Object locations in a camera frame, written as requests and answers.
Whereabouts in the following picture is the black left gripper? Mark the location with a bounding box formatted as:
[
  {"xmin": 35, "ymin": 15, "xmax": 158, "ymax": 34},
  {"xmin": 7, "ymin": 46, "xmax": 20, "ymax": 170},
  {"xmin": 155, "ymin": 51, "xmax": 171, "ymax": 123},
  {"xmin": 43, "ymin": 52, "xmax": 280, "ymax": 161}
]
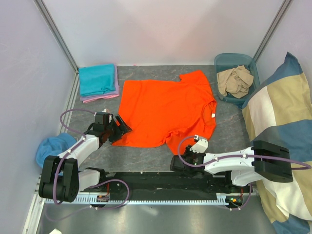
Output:
[{"xmin": 104, "ymin": 115, "xmax": 132, "ymax": 144}]

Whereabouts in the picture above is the orange t-shirt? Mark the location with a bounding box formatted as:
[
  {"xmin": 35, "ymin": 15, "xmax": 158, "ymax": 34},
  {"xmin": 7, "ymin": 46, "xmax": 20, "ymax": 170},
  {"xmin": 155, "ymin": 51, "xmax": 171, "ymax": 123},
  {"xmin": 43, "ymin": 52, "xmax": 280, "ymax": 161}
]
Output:
[{"xmin": 113, "ymin": 70, "xmax": 217, "ymax": 155}]

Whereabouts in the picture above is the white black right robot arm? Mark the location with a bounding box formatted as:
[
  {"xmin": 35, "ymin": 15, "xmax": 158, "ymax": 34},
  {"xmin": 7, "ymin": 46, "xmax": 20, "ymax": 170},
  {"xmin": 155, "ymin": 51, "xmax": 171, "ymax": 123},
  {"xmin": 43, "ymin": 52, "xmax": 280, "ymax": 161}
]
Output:
[{"xmin": 170, "ymin": 136, "xmax": 293, "ymax": 192}]

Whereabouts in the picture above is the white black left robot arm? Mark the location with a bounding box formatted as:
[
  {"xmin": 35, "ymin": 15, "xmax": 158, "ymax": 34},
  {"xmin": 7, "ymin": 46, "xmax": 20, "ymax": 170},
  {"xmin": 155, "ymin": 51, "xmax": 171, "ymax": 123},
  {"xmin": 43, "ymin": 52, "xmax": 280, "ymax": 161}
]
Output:
[{"xmin": 38, "ymin": 112, "xmax": 132, "ymax": 205}]

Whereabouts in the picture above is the folded purple t-shirt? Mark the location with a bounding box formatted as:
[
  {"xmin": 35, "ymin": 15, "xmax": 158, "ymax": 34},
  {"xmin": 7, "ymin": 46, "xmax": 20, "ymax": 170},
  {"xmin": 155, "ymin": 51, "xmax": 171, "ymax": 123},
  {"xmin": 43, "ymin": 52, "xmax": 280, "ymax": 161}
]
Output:
[{"xmin": 80, "ymin": 65, "xmax": 120, "ymax": 101}]

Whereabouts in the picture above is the folded pink t-shirt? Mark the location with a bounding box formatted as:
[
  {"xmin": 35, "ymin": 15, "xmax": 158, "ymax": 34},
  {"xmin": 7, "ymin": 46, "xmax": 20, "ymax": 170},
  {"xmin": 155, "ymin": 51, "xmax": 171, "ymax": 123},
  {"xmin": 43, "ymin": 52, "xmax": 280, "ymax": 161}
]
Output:
[{"xmin": 80, "ymin": 94, "xmax": 119, "ymax": 103}]

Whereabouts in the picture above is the folded turquoise t-shirt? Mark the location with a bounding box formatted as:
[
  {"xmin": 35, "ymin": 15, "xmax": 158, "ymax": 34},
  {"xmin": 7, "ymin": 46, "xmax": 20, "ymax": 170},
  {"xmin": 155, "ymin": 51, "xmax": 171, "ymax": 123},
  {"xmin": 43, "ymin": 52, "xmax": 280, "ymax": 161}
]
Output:
[{"xmin": 78, "ymin": 64, "xmax": 116, "ymax": 97}]

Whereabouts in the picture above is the crumpled blue cloth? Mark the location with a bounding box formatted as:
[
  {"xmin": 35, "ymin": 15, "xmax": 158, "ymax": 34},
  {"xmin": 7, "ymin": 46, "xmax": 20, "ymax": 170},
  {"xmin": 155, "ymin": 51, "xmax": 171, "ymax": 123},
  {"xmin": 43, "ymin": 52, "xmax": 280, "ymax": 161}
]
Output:
[{"xmin": 35, "ymin": 133, "xmax": 77, "ymax": 168}]

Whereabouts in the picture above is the crumpled beige t-shirt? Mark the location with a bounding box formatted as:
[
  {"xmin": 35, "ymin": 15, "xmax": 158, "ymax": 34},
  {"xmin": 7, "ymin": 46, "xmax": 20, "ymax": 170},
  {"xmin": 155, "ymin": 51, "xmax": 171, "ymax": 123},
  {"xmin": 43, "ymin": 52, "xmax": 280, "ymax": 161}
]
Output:
[{"xmin": 217, "ymin": 65, "xmax": 254, "ymax": 98}]

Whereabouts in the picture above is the teal plastic bin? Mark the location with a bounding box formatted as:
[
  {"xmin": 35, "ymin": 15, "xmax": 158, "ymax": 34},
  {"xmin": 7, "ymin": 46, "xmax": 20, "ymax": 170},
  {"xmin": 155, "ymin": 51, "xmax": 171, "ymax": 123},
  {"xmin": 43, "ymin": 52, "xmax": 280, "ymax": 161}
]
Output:
[{"xmin": 214, "ymin": 53, "xmax": 260, "ymax": 107}]

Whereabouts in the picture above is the blue beige checkered pillow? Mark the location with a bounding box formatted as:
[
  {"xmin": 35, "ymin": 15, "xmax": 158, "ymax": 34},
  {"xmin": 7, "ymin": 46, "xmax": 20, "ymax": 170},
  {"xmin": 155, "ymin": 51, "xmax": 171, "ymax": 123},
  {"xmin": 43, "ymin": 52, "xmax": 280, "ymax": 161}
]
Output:
[{"xmin": 242, "ymin": 53, "xmax": 312, "ymax": 234}]

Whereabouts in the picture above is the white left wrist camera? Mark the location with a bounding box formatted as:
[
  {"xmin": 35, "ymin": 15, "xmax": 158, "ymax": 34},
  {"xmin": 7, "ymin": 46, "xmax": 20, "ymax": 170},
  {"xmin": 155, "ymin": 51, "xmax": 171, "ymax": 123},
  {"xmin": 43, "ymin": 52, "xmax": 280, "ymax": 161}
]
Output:
[{"xmin": 95, "ymin": 109, "xmax": 114, "ymax": 122}]

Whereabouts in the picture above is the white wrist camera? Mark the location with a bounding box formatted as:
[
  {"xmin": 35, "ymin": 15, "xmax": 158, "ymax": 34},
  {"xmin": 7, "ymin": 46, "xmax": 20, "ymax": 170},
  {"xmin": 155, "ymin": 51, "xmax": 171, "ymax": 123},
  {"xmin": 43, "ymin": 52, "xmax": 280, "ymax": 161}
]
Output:
[
  {"xmin": 95, "ymin": 109, "xmax": 114, "ymax": 122},
  {"xmin": 190, "ymin": 135, "xmax": 209, "ymax": 154}
]

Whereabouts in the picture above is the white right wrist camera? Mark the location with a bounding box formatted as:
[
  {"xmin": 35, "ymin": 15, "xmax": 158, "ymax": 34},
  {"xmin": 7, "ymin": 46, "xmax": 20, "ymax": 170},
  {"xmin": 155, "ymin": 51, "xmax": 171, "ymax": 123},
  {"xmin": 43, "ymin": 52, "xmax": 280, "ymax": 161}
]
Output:
[{"xmin": 190, "ymin": 135, "xmax": 209, "ymax": 154}]

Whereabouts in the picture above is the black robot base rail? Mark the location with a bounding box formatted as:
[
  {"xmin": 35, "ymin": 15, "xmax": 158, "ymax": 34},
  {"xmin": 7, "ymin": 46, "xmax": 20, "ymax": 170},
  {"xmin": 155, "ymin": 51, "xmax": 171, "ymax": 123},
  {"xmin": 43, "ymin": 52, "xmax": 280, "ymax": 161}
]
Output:
[{"xmin": 79, "ymin": 167, "xmax": 255, "ymax": 202}]

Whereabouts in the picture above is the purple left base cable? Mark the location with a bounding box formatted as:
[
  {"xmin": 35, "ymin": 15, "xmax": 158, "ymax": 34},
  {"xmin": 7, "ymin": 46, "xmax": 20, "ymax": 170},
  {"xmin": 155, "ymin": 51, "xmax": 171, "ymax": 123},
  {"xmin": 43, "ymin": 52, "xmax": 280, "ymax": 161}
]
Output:
[{"xmin": 43, "ymin": 179, "xmax": 131, "ymax": 222}]

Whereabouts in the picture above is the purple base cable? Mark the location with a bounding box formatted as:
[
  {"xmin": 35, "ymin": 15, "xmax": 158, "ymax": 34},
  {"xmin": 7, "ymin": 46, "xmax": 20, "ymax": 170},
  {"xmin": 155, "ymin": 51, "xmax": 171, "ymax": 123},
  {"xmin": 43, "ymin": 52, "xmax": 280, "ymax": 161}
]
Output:
[
  {"xmin": 216, "ymin": 182, "xmax": 255, "ymax": 212},
  {"xmin": 43, "ymin": 179, "xmax": 131, "ymax": 222}
]

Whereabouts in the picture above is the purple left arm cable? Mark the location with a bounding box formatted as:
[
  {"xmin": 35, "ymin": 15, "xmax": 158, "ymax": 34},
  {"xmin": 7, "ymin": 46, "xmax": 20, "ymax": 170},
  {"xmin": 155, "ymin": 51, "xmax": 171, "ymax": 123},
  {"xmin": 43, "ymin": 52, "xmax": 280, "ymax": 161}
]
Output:
[{"xmin": 52, "ymin": 109, "xmax": 98, "ymax": 206}]

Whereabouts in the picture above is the grey slotted cable duct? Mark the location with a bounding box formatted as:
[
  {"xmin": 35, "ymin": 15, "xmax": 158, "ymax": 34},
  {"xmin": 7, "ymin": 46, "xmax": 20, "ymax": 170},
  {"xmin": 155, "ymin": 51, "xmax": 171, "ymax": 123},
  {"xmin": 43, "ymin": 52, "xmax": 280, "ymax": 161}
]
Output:
[{"xmin": 45, "ymin": 192, "xmax": 244, "ymax": 206}]

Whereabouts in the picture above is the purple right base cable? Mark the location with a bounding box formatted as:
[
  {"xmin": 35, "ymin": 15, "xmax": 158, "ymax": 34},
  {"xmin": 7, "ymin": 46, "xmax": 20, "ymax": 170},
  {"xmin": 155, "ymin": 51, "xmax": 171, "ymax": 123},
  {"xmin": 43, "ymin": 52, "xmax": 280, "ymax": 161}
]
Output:
[{"xmin": 216, "ymin": 182, "xmax": 255, "ymax": 212}]

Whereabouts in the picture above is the left aluminium frame post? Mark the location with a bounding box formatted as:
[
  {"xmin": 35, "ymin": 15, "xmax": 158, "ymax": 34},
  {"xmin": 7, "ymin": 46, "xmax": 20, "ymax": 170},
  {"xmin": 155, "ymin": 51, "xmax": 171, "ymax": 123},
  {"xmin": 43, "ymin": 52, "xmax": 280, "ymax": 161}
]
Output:
[{"xmin": 34, "ymin": 0, "xmax": 78, "ymax": 73}]

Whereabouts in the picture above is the aluminium frame post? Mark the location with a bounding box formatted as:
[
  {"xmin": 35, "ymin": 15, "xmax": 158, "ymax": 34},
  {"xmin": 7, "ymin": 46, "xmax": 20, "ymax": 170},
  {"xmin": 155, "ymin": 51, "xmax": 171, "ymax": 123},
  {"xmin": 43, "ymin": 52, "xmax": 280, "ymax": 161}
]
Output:
[
  {"xmin": 253, "ymin": 0, "xmax": 293, "ymax": 62},
  {"xmin": 34, "ymin": 0, "xmax": 78, "ymax": 73}
]

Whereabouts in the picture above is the right aluminium frame post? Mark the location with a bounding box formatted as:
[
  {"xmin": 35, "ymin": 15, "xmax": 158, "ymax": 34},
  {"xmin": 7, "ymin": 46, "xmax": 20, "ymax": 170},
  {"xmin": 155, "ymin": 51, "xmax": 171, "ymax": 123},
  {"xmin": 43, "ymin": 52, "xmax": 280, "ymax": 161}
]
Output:
[{"xmin": 253, "ymin": 0, "xmax": 293, "ymax": 62}]

